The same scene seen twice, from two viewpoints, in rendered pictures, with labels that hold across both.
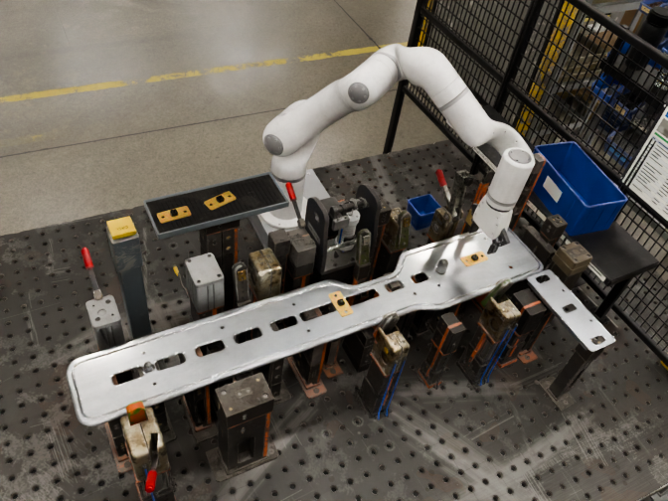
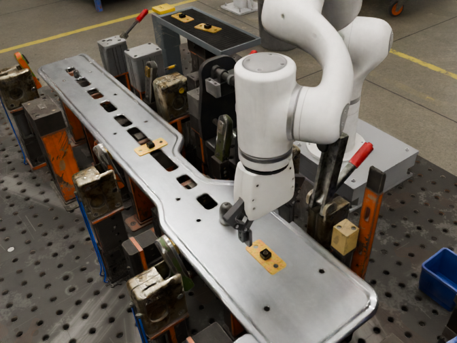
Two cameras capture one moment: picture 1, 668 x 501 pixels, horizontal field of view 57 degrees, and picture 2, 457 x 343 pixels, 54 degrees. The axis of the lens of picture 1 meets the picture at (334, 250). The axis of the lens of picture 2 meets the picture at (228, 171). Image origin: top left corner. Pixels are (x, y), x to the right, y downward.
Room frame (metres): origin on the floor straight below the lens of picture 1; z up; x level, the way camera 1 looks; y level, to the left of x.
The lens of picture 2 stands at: (1.28, -0.99, 1.66)
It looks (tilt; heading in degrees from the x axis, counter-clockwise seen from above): 39 degrees down; 91
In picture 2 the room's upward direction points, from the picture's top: 4 degrees counter-clockwise
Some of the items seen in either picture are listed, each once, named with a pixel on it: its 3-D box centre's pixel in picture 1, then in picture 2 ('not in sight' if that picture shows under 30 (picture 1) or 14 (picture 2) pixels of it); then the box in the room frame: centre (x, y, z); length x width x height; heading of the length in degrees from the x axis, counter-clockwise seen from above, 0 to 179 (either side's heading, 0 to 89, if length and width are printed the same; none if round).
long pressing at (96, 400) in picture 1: (335, 308); (145, 145); (1.05, -0.03, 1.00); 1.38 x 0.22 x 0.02; 125
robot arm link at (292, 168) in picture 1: (296, 138); (355, 59); (1.63, 0.19, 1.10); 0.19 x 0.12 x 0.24; 157
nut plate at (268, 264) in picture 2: (474, 257); (265, 254); (1.33, -0.43, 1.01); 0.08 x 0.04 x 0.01; 125
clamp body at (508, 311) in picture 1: (486, 341); (166, 332); (1.13, -0.50, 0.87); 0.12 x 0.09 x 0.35; 35
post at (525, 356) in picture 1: (536, 323); not in sight; (1.25, -0.67, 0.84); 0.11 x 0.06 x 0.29; 35
